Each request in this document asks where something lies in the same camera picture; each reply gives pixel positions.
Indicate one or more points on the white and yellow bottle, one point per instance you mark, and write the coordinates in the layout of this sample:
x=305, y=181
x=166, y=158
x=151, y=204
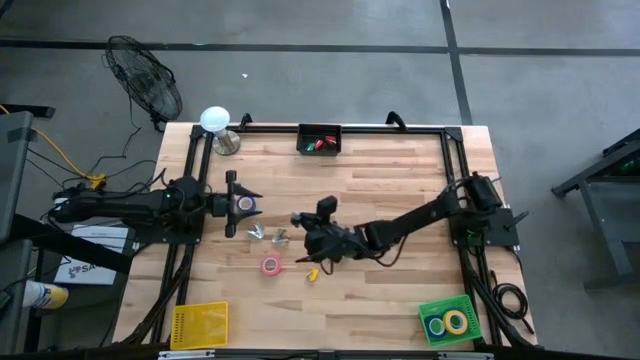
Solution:
x=50, y=296

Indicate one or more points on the dark metal cart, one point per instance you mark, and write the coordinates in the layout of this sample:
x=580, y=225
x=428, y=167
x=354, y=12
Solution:
x=612, y=235

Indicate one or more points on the grey equipment cabinet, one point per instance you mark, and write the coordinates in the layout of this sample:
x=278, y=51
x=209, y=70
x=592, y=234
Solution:
x=12, y=165

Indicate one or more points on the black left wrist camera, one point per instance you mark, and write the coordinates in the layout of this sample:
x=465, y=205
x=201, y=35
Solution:
x=218, y=205

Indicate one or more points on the yellow tape roll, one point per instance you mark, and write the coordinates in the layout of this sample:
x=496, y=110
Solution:
x=455, y=313

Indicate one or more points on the blue tape roll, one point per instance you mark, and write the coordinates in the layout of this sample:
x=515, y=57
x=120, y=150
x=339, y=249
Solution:
x=429, y=325

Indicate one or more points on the green plastic basket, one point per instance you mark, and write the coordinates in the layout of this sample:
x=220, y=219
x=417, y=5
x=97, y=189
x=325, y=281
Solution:
x=462, y=303

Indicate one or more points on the yellow plastic basket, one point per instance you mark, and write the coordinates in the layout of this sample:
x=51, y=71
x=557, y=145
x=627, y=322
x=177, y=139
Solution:
x=200, y=325

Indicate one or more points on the black floor fan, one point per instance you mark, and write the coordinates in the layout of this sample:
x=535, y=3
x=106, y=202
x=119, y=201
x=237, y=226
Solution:
x=145, y=80

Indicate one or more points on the white lamp with metal base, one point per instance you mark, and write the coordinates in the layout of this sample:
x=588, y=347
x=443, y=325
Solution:
x=215, y=119

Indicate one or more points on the black diagonal stand bar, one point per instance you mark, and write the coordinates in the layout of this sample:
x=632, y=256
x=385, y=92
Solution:
x=75, y=247

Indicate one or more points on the white printed paper sheet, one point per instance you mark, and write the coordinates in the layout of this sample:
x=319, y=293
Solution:
x=90, y=272

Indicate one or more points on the small red stapler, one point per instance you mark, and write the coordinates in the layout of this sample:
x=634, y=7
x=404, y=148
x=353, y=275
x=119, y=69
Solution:
x=319, y=145

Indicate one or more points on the purple tape roll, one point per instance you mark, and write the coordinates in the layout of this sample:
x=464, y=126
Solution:
x=253, y=202

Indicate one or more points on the black plastic basket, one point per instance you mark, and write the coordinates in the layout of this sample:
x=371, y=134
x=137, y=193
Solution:
x=305, y=131

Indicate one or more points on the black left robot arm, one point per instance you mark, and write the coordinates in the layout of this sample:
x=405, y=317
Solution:
x=125, y=205

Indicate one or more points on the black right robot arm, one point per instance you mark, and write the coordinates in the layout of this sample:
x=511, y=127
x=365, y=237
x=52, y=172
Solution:
x=415, y=217

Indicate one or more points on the beige toy figure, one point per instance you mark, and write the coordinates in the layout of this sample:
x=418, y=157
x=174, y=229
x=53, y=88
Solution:
x=280, y=238

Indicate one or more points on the light teal staple remover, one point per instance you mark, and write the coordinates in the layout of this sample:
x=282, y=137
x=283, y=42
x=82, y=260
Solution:
x=257, y=232

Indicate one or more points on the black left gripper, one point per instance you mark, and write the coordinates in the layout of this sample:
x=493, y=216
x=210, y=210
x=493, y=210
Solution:
x=230, y=180

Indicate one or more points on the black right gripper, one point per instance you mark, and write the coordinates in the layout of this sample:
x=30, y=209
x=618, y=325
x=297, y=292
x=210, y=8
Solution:
x=330, y=240

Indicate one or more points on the black aluminium table frame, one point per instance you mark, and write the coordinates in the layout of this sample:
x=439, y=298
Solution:
x=375, y=129

